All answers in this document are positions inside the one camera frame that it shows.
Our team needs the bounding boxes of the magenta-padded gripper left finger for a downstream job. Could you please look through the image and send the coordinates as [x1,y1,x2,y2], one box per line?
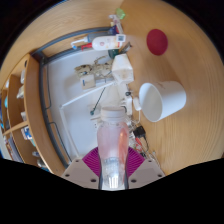
[61,146,101,190]

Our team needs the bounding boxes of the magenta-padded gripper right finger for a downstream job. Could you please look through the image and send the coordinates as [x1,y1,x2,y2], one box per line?
[125,146,166,190]

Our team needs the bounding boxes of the clear plastic bottle white cap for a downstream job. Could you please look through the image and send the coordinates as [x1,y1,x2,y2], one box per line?
[96,106,130,191]

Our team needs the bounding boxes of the black charger block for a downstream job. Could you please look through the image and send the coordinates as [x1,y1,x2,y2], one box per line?
[133,125,146,138]

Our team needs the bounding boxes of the small white oval device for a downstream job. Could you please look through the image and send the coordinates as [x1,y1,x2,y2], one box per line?
[132,96,142,112]

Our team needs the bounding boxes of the white power strip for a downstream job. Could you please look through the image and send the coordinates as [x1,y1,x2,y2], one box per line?
[121,94,141,116]

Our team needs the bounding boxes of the white desk lamp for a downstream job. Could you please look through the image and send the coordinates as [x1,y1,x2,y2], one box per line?
[59,81,118,159]

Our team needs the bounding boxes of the white cup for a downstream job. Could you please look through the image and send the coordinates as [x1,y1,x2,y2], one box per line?
[138,80,188,123]

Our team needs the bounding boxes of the wooden shelf unit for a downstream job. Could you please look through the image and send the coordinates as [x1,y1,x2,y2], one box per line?
[0,53,73,171]

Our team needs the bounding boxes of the wooden robot figurine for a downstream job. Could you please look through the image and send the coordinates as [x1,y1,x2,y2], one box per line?
[73,58,114,91]

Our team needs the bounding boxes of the white paper bag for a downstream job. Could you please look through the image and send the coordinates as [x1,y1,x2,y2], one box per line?
[111,53,135,85]

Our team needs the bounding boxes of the flat round red coaster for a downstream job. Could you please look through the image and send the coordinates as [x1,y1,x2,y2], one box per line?
[146,28,169,56]

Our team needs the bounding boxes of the white pump bottle red nozzle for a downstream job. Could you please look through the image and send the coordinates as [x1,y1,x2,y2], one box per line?
[80,34,127,52]

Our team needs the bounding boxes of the small green packet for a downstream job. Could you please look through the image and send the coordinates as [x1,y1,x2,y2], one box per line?
[115,7,127,20]

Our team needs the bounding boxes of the grey metal frame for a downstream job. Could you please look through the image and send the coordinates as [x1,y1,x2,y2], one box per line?
[31,26,118,168]

